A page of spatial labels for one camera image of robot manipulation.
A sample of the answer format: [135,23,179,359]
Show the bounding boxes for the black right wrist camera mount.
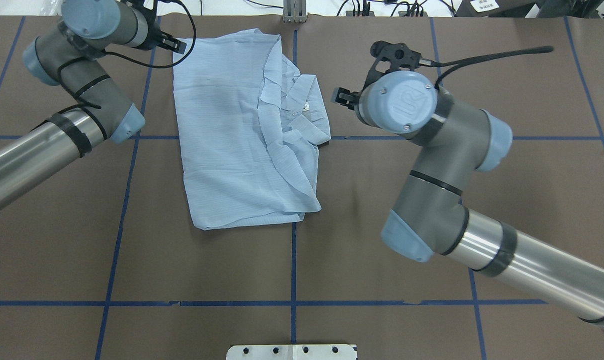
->
[362,40,421,90]

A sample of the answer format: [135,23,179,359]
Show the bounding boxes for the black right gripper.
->
[331,87,361,111]

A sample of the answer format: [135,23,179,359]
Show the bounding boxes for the aluminium frame post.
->
[283,0,308,24]

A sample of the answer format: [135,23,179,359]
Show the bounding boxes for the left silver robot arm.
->
[0,0,194,212]

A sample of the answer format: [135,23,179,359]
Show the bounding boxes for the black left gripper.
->
[140,15,187,55]

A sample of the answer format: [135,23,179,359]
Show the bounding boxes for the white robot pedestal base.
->
[226,343,358,360]

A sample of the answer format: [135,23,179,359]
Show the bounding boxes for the light blue button shirt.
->
[173,28,331,231]

